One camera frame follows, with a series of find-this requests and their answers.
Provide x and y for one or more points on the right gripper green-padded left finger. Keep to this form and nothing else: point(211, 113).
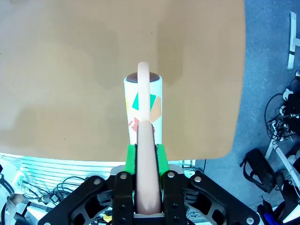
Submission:
point(93, 201)

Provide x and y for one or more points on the right gripper green-padded right finger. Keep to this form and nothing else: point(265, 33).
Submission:
point(199, 201)

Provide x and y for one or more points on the beige wooden stick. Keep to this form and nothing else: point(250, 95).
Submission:
point(146, 164)

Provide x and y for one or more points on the white slatted base platform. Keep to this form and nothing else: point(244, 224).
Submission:
point(58, 166)

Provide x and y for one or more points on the black bag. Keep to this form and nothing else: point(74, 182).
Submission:
point(260, 168)

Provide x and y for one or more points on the white cylinder with coloured shapes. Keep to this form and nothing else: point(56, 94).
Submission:
point(131, 93)

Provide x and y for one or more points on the white metal stand leg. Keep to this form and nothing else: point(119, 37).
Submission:
point(293, 35)

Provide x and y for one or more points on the white angled frame leg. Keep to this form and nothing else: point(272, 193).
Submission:
point(280, 154)

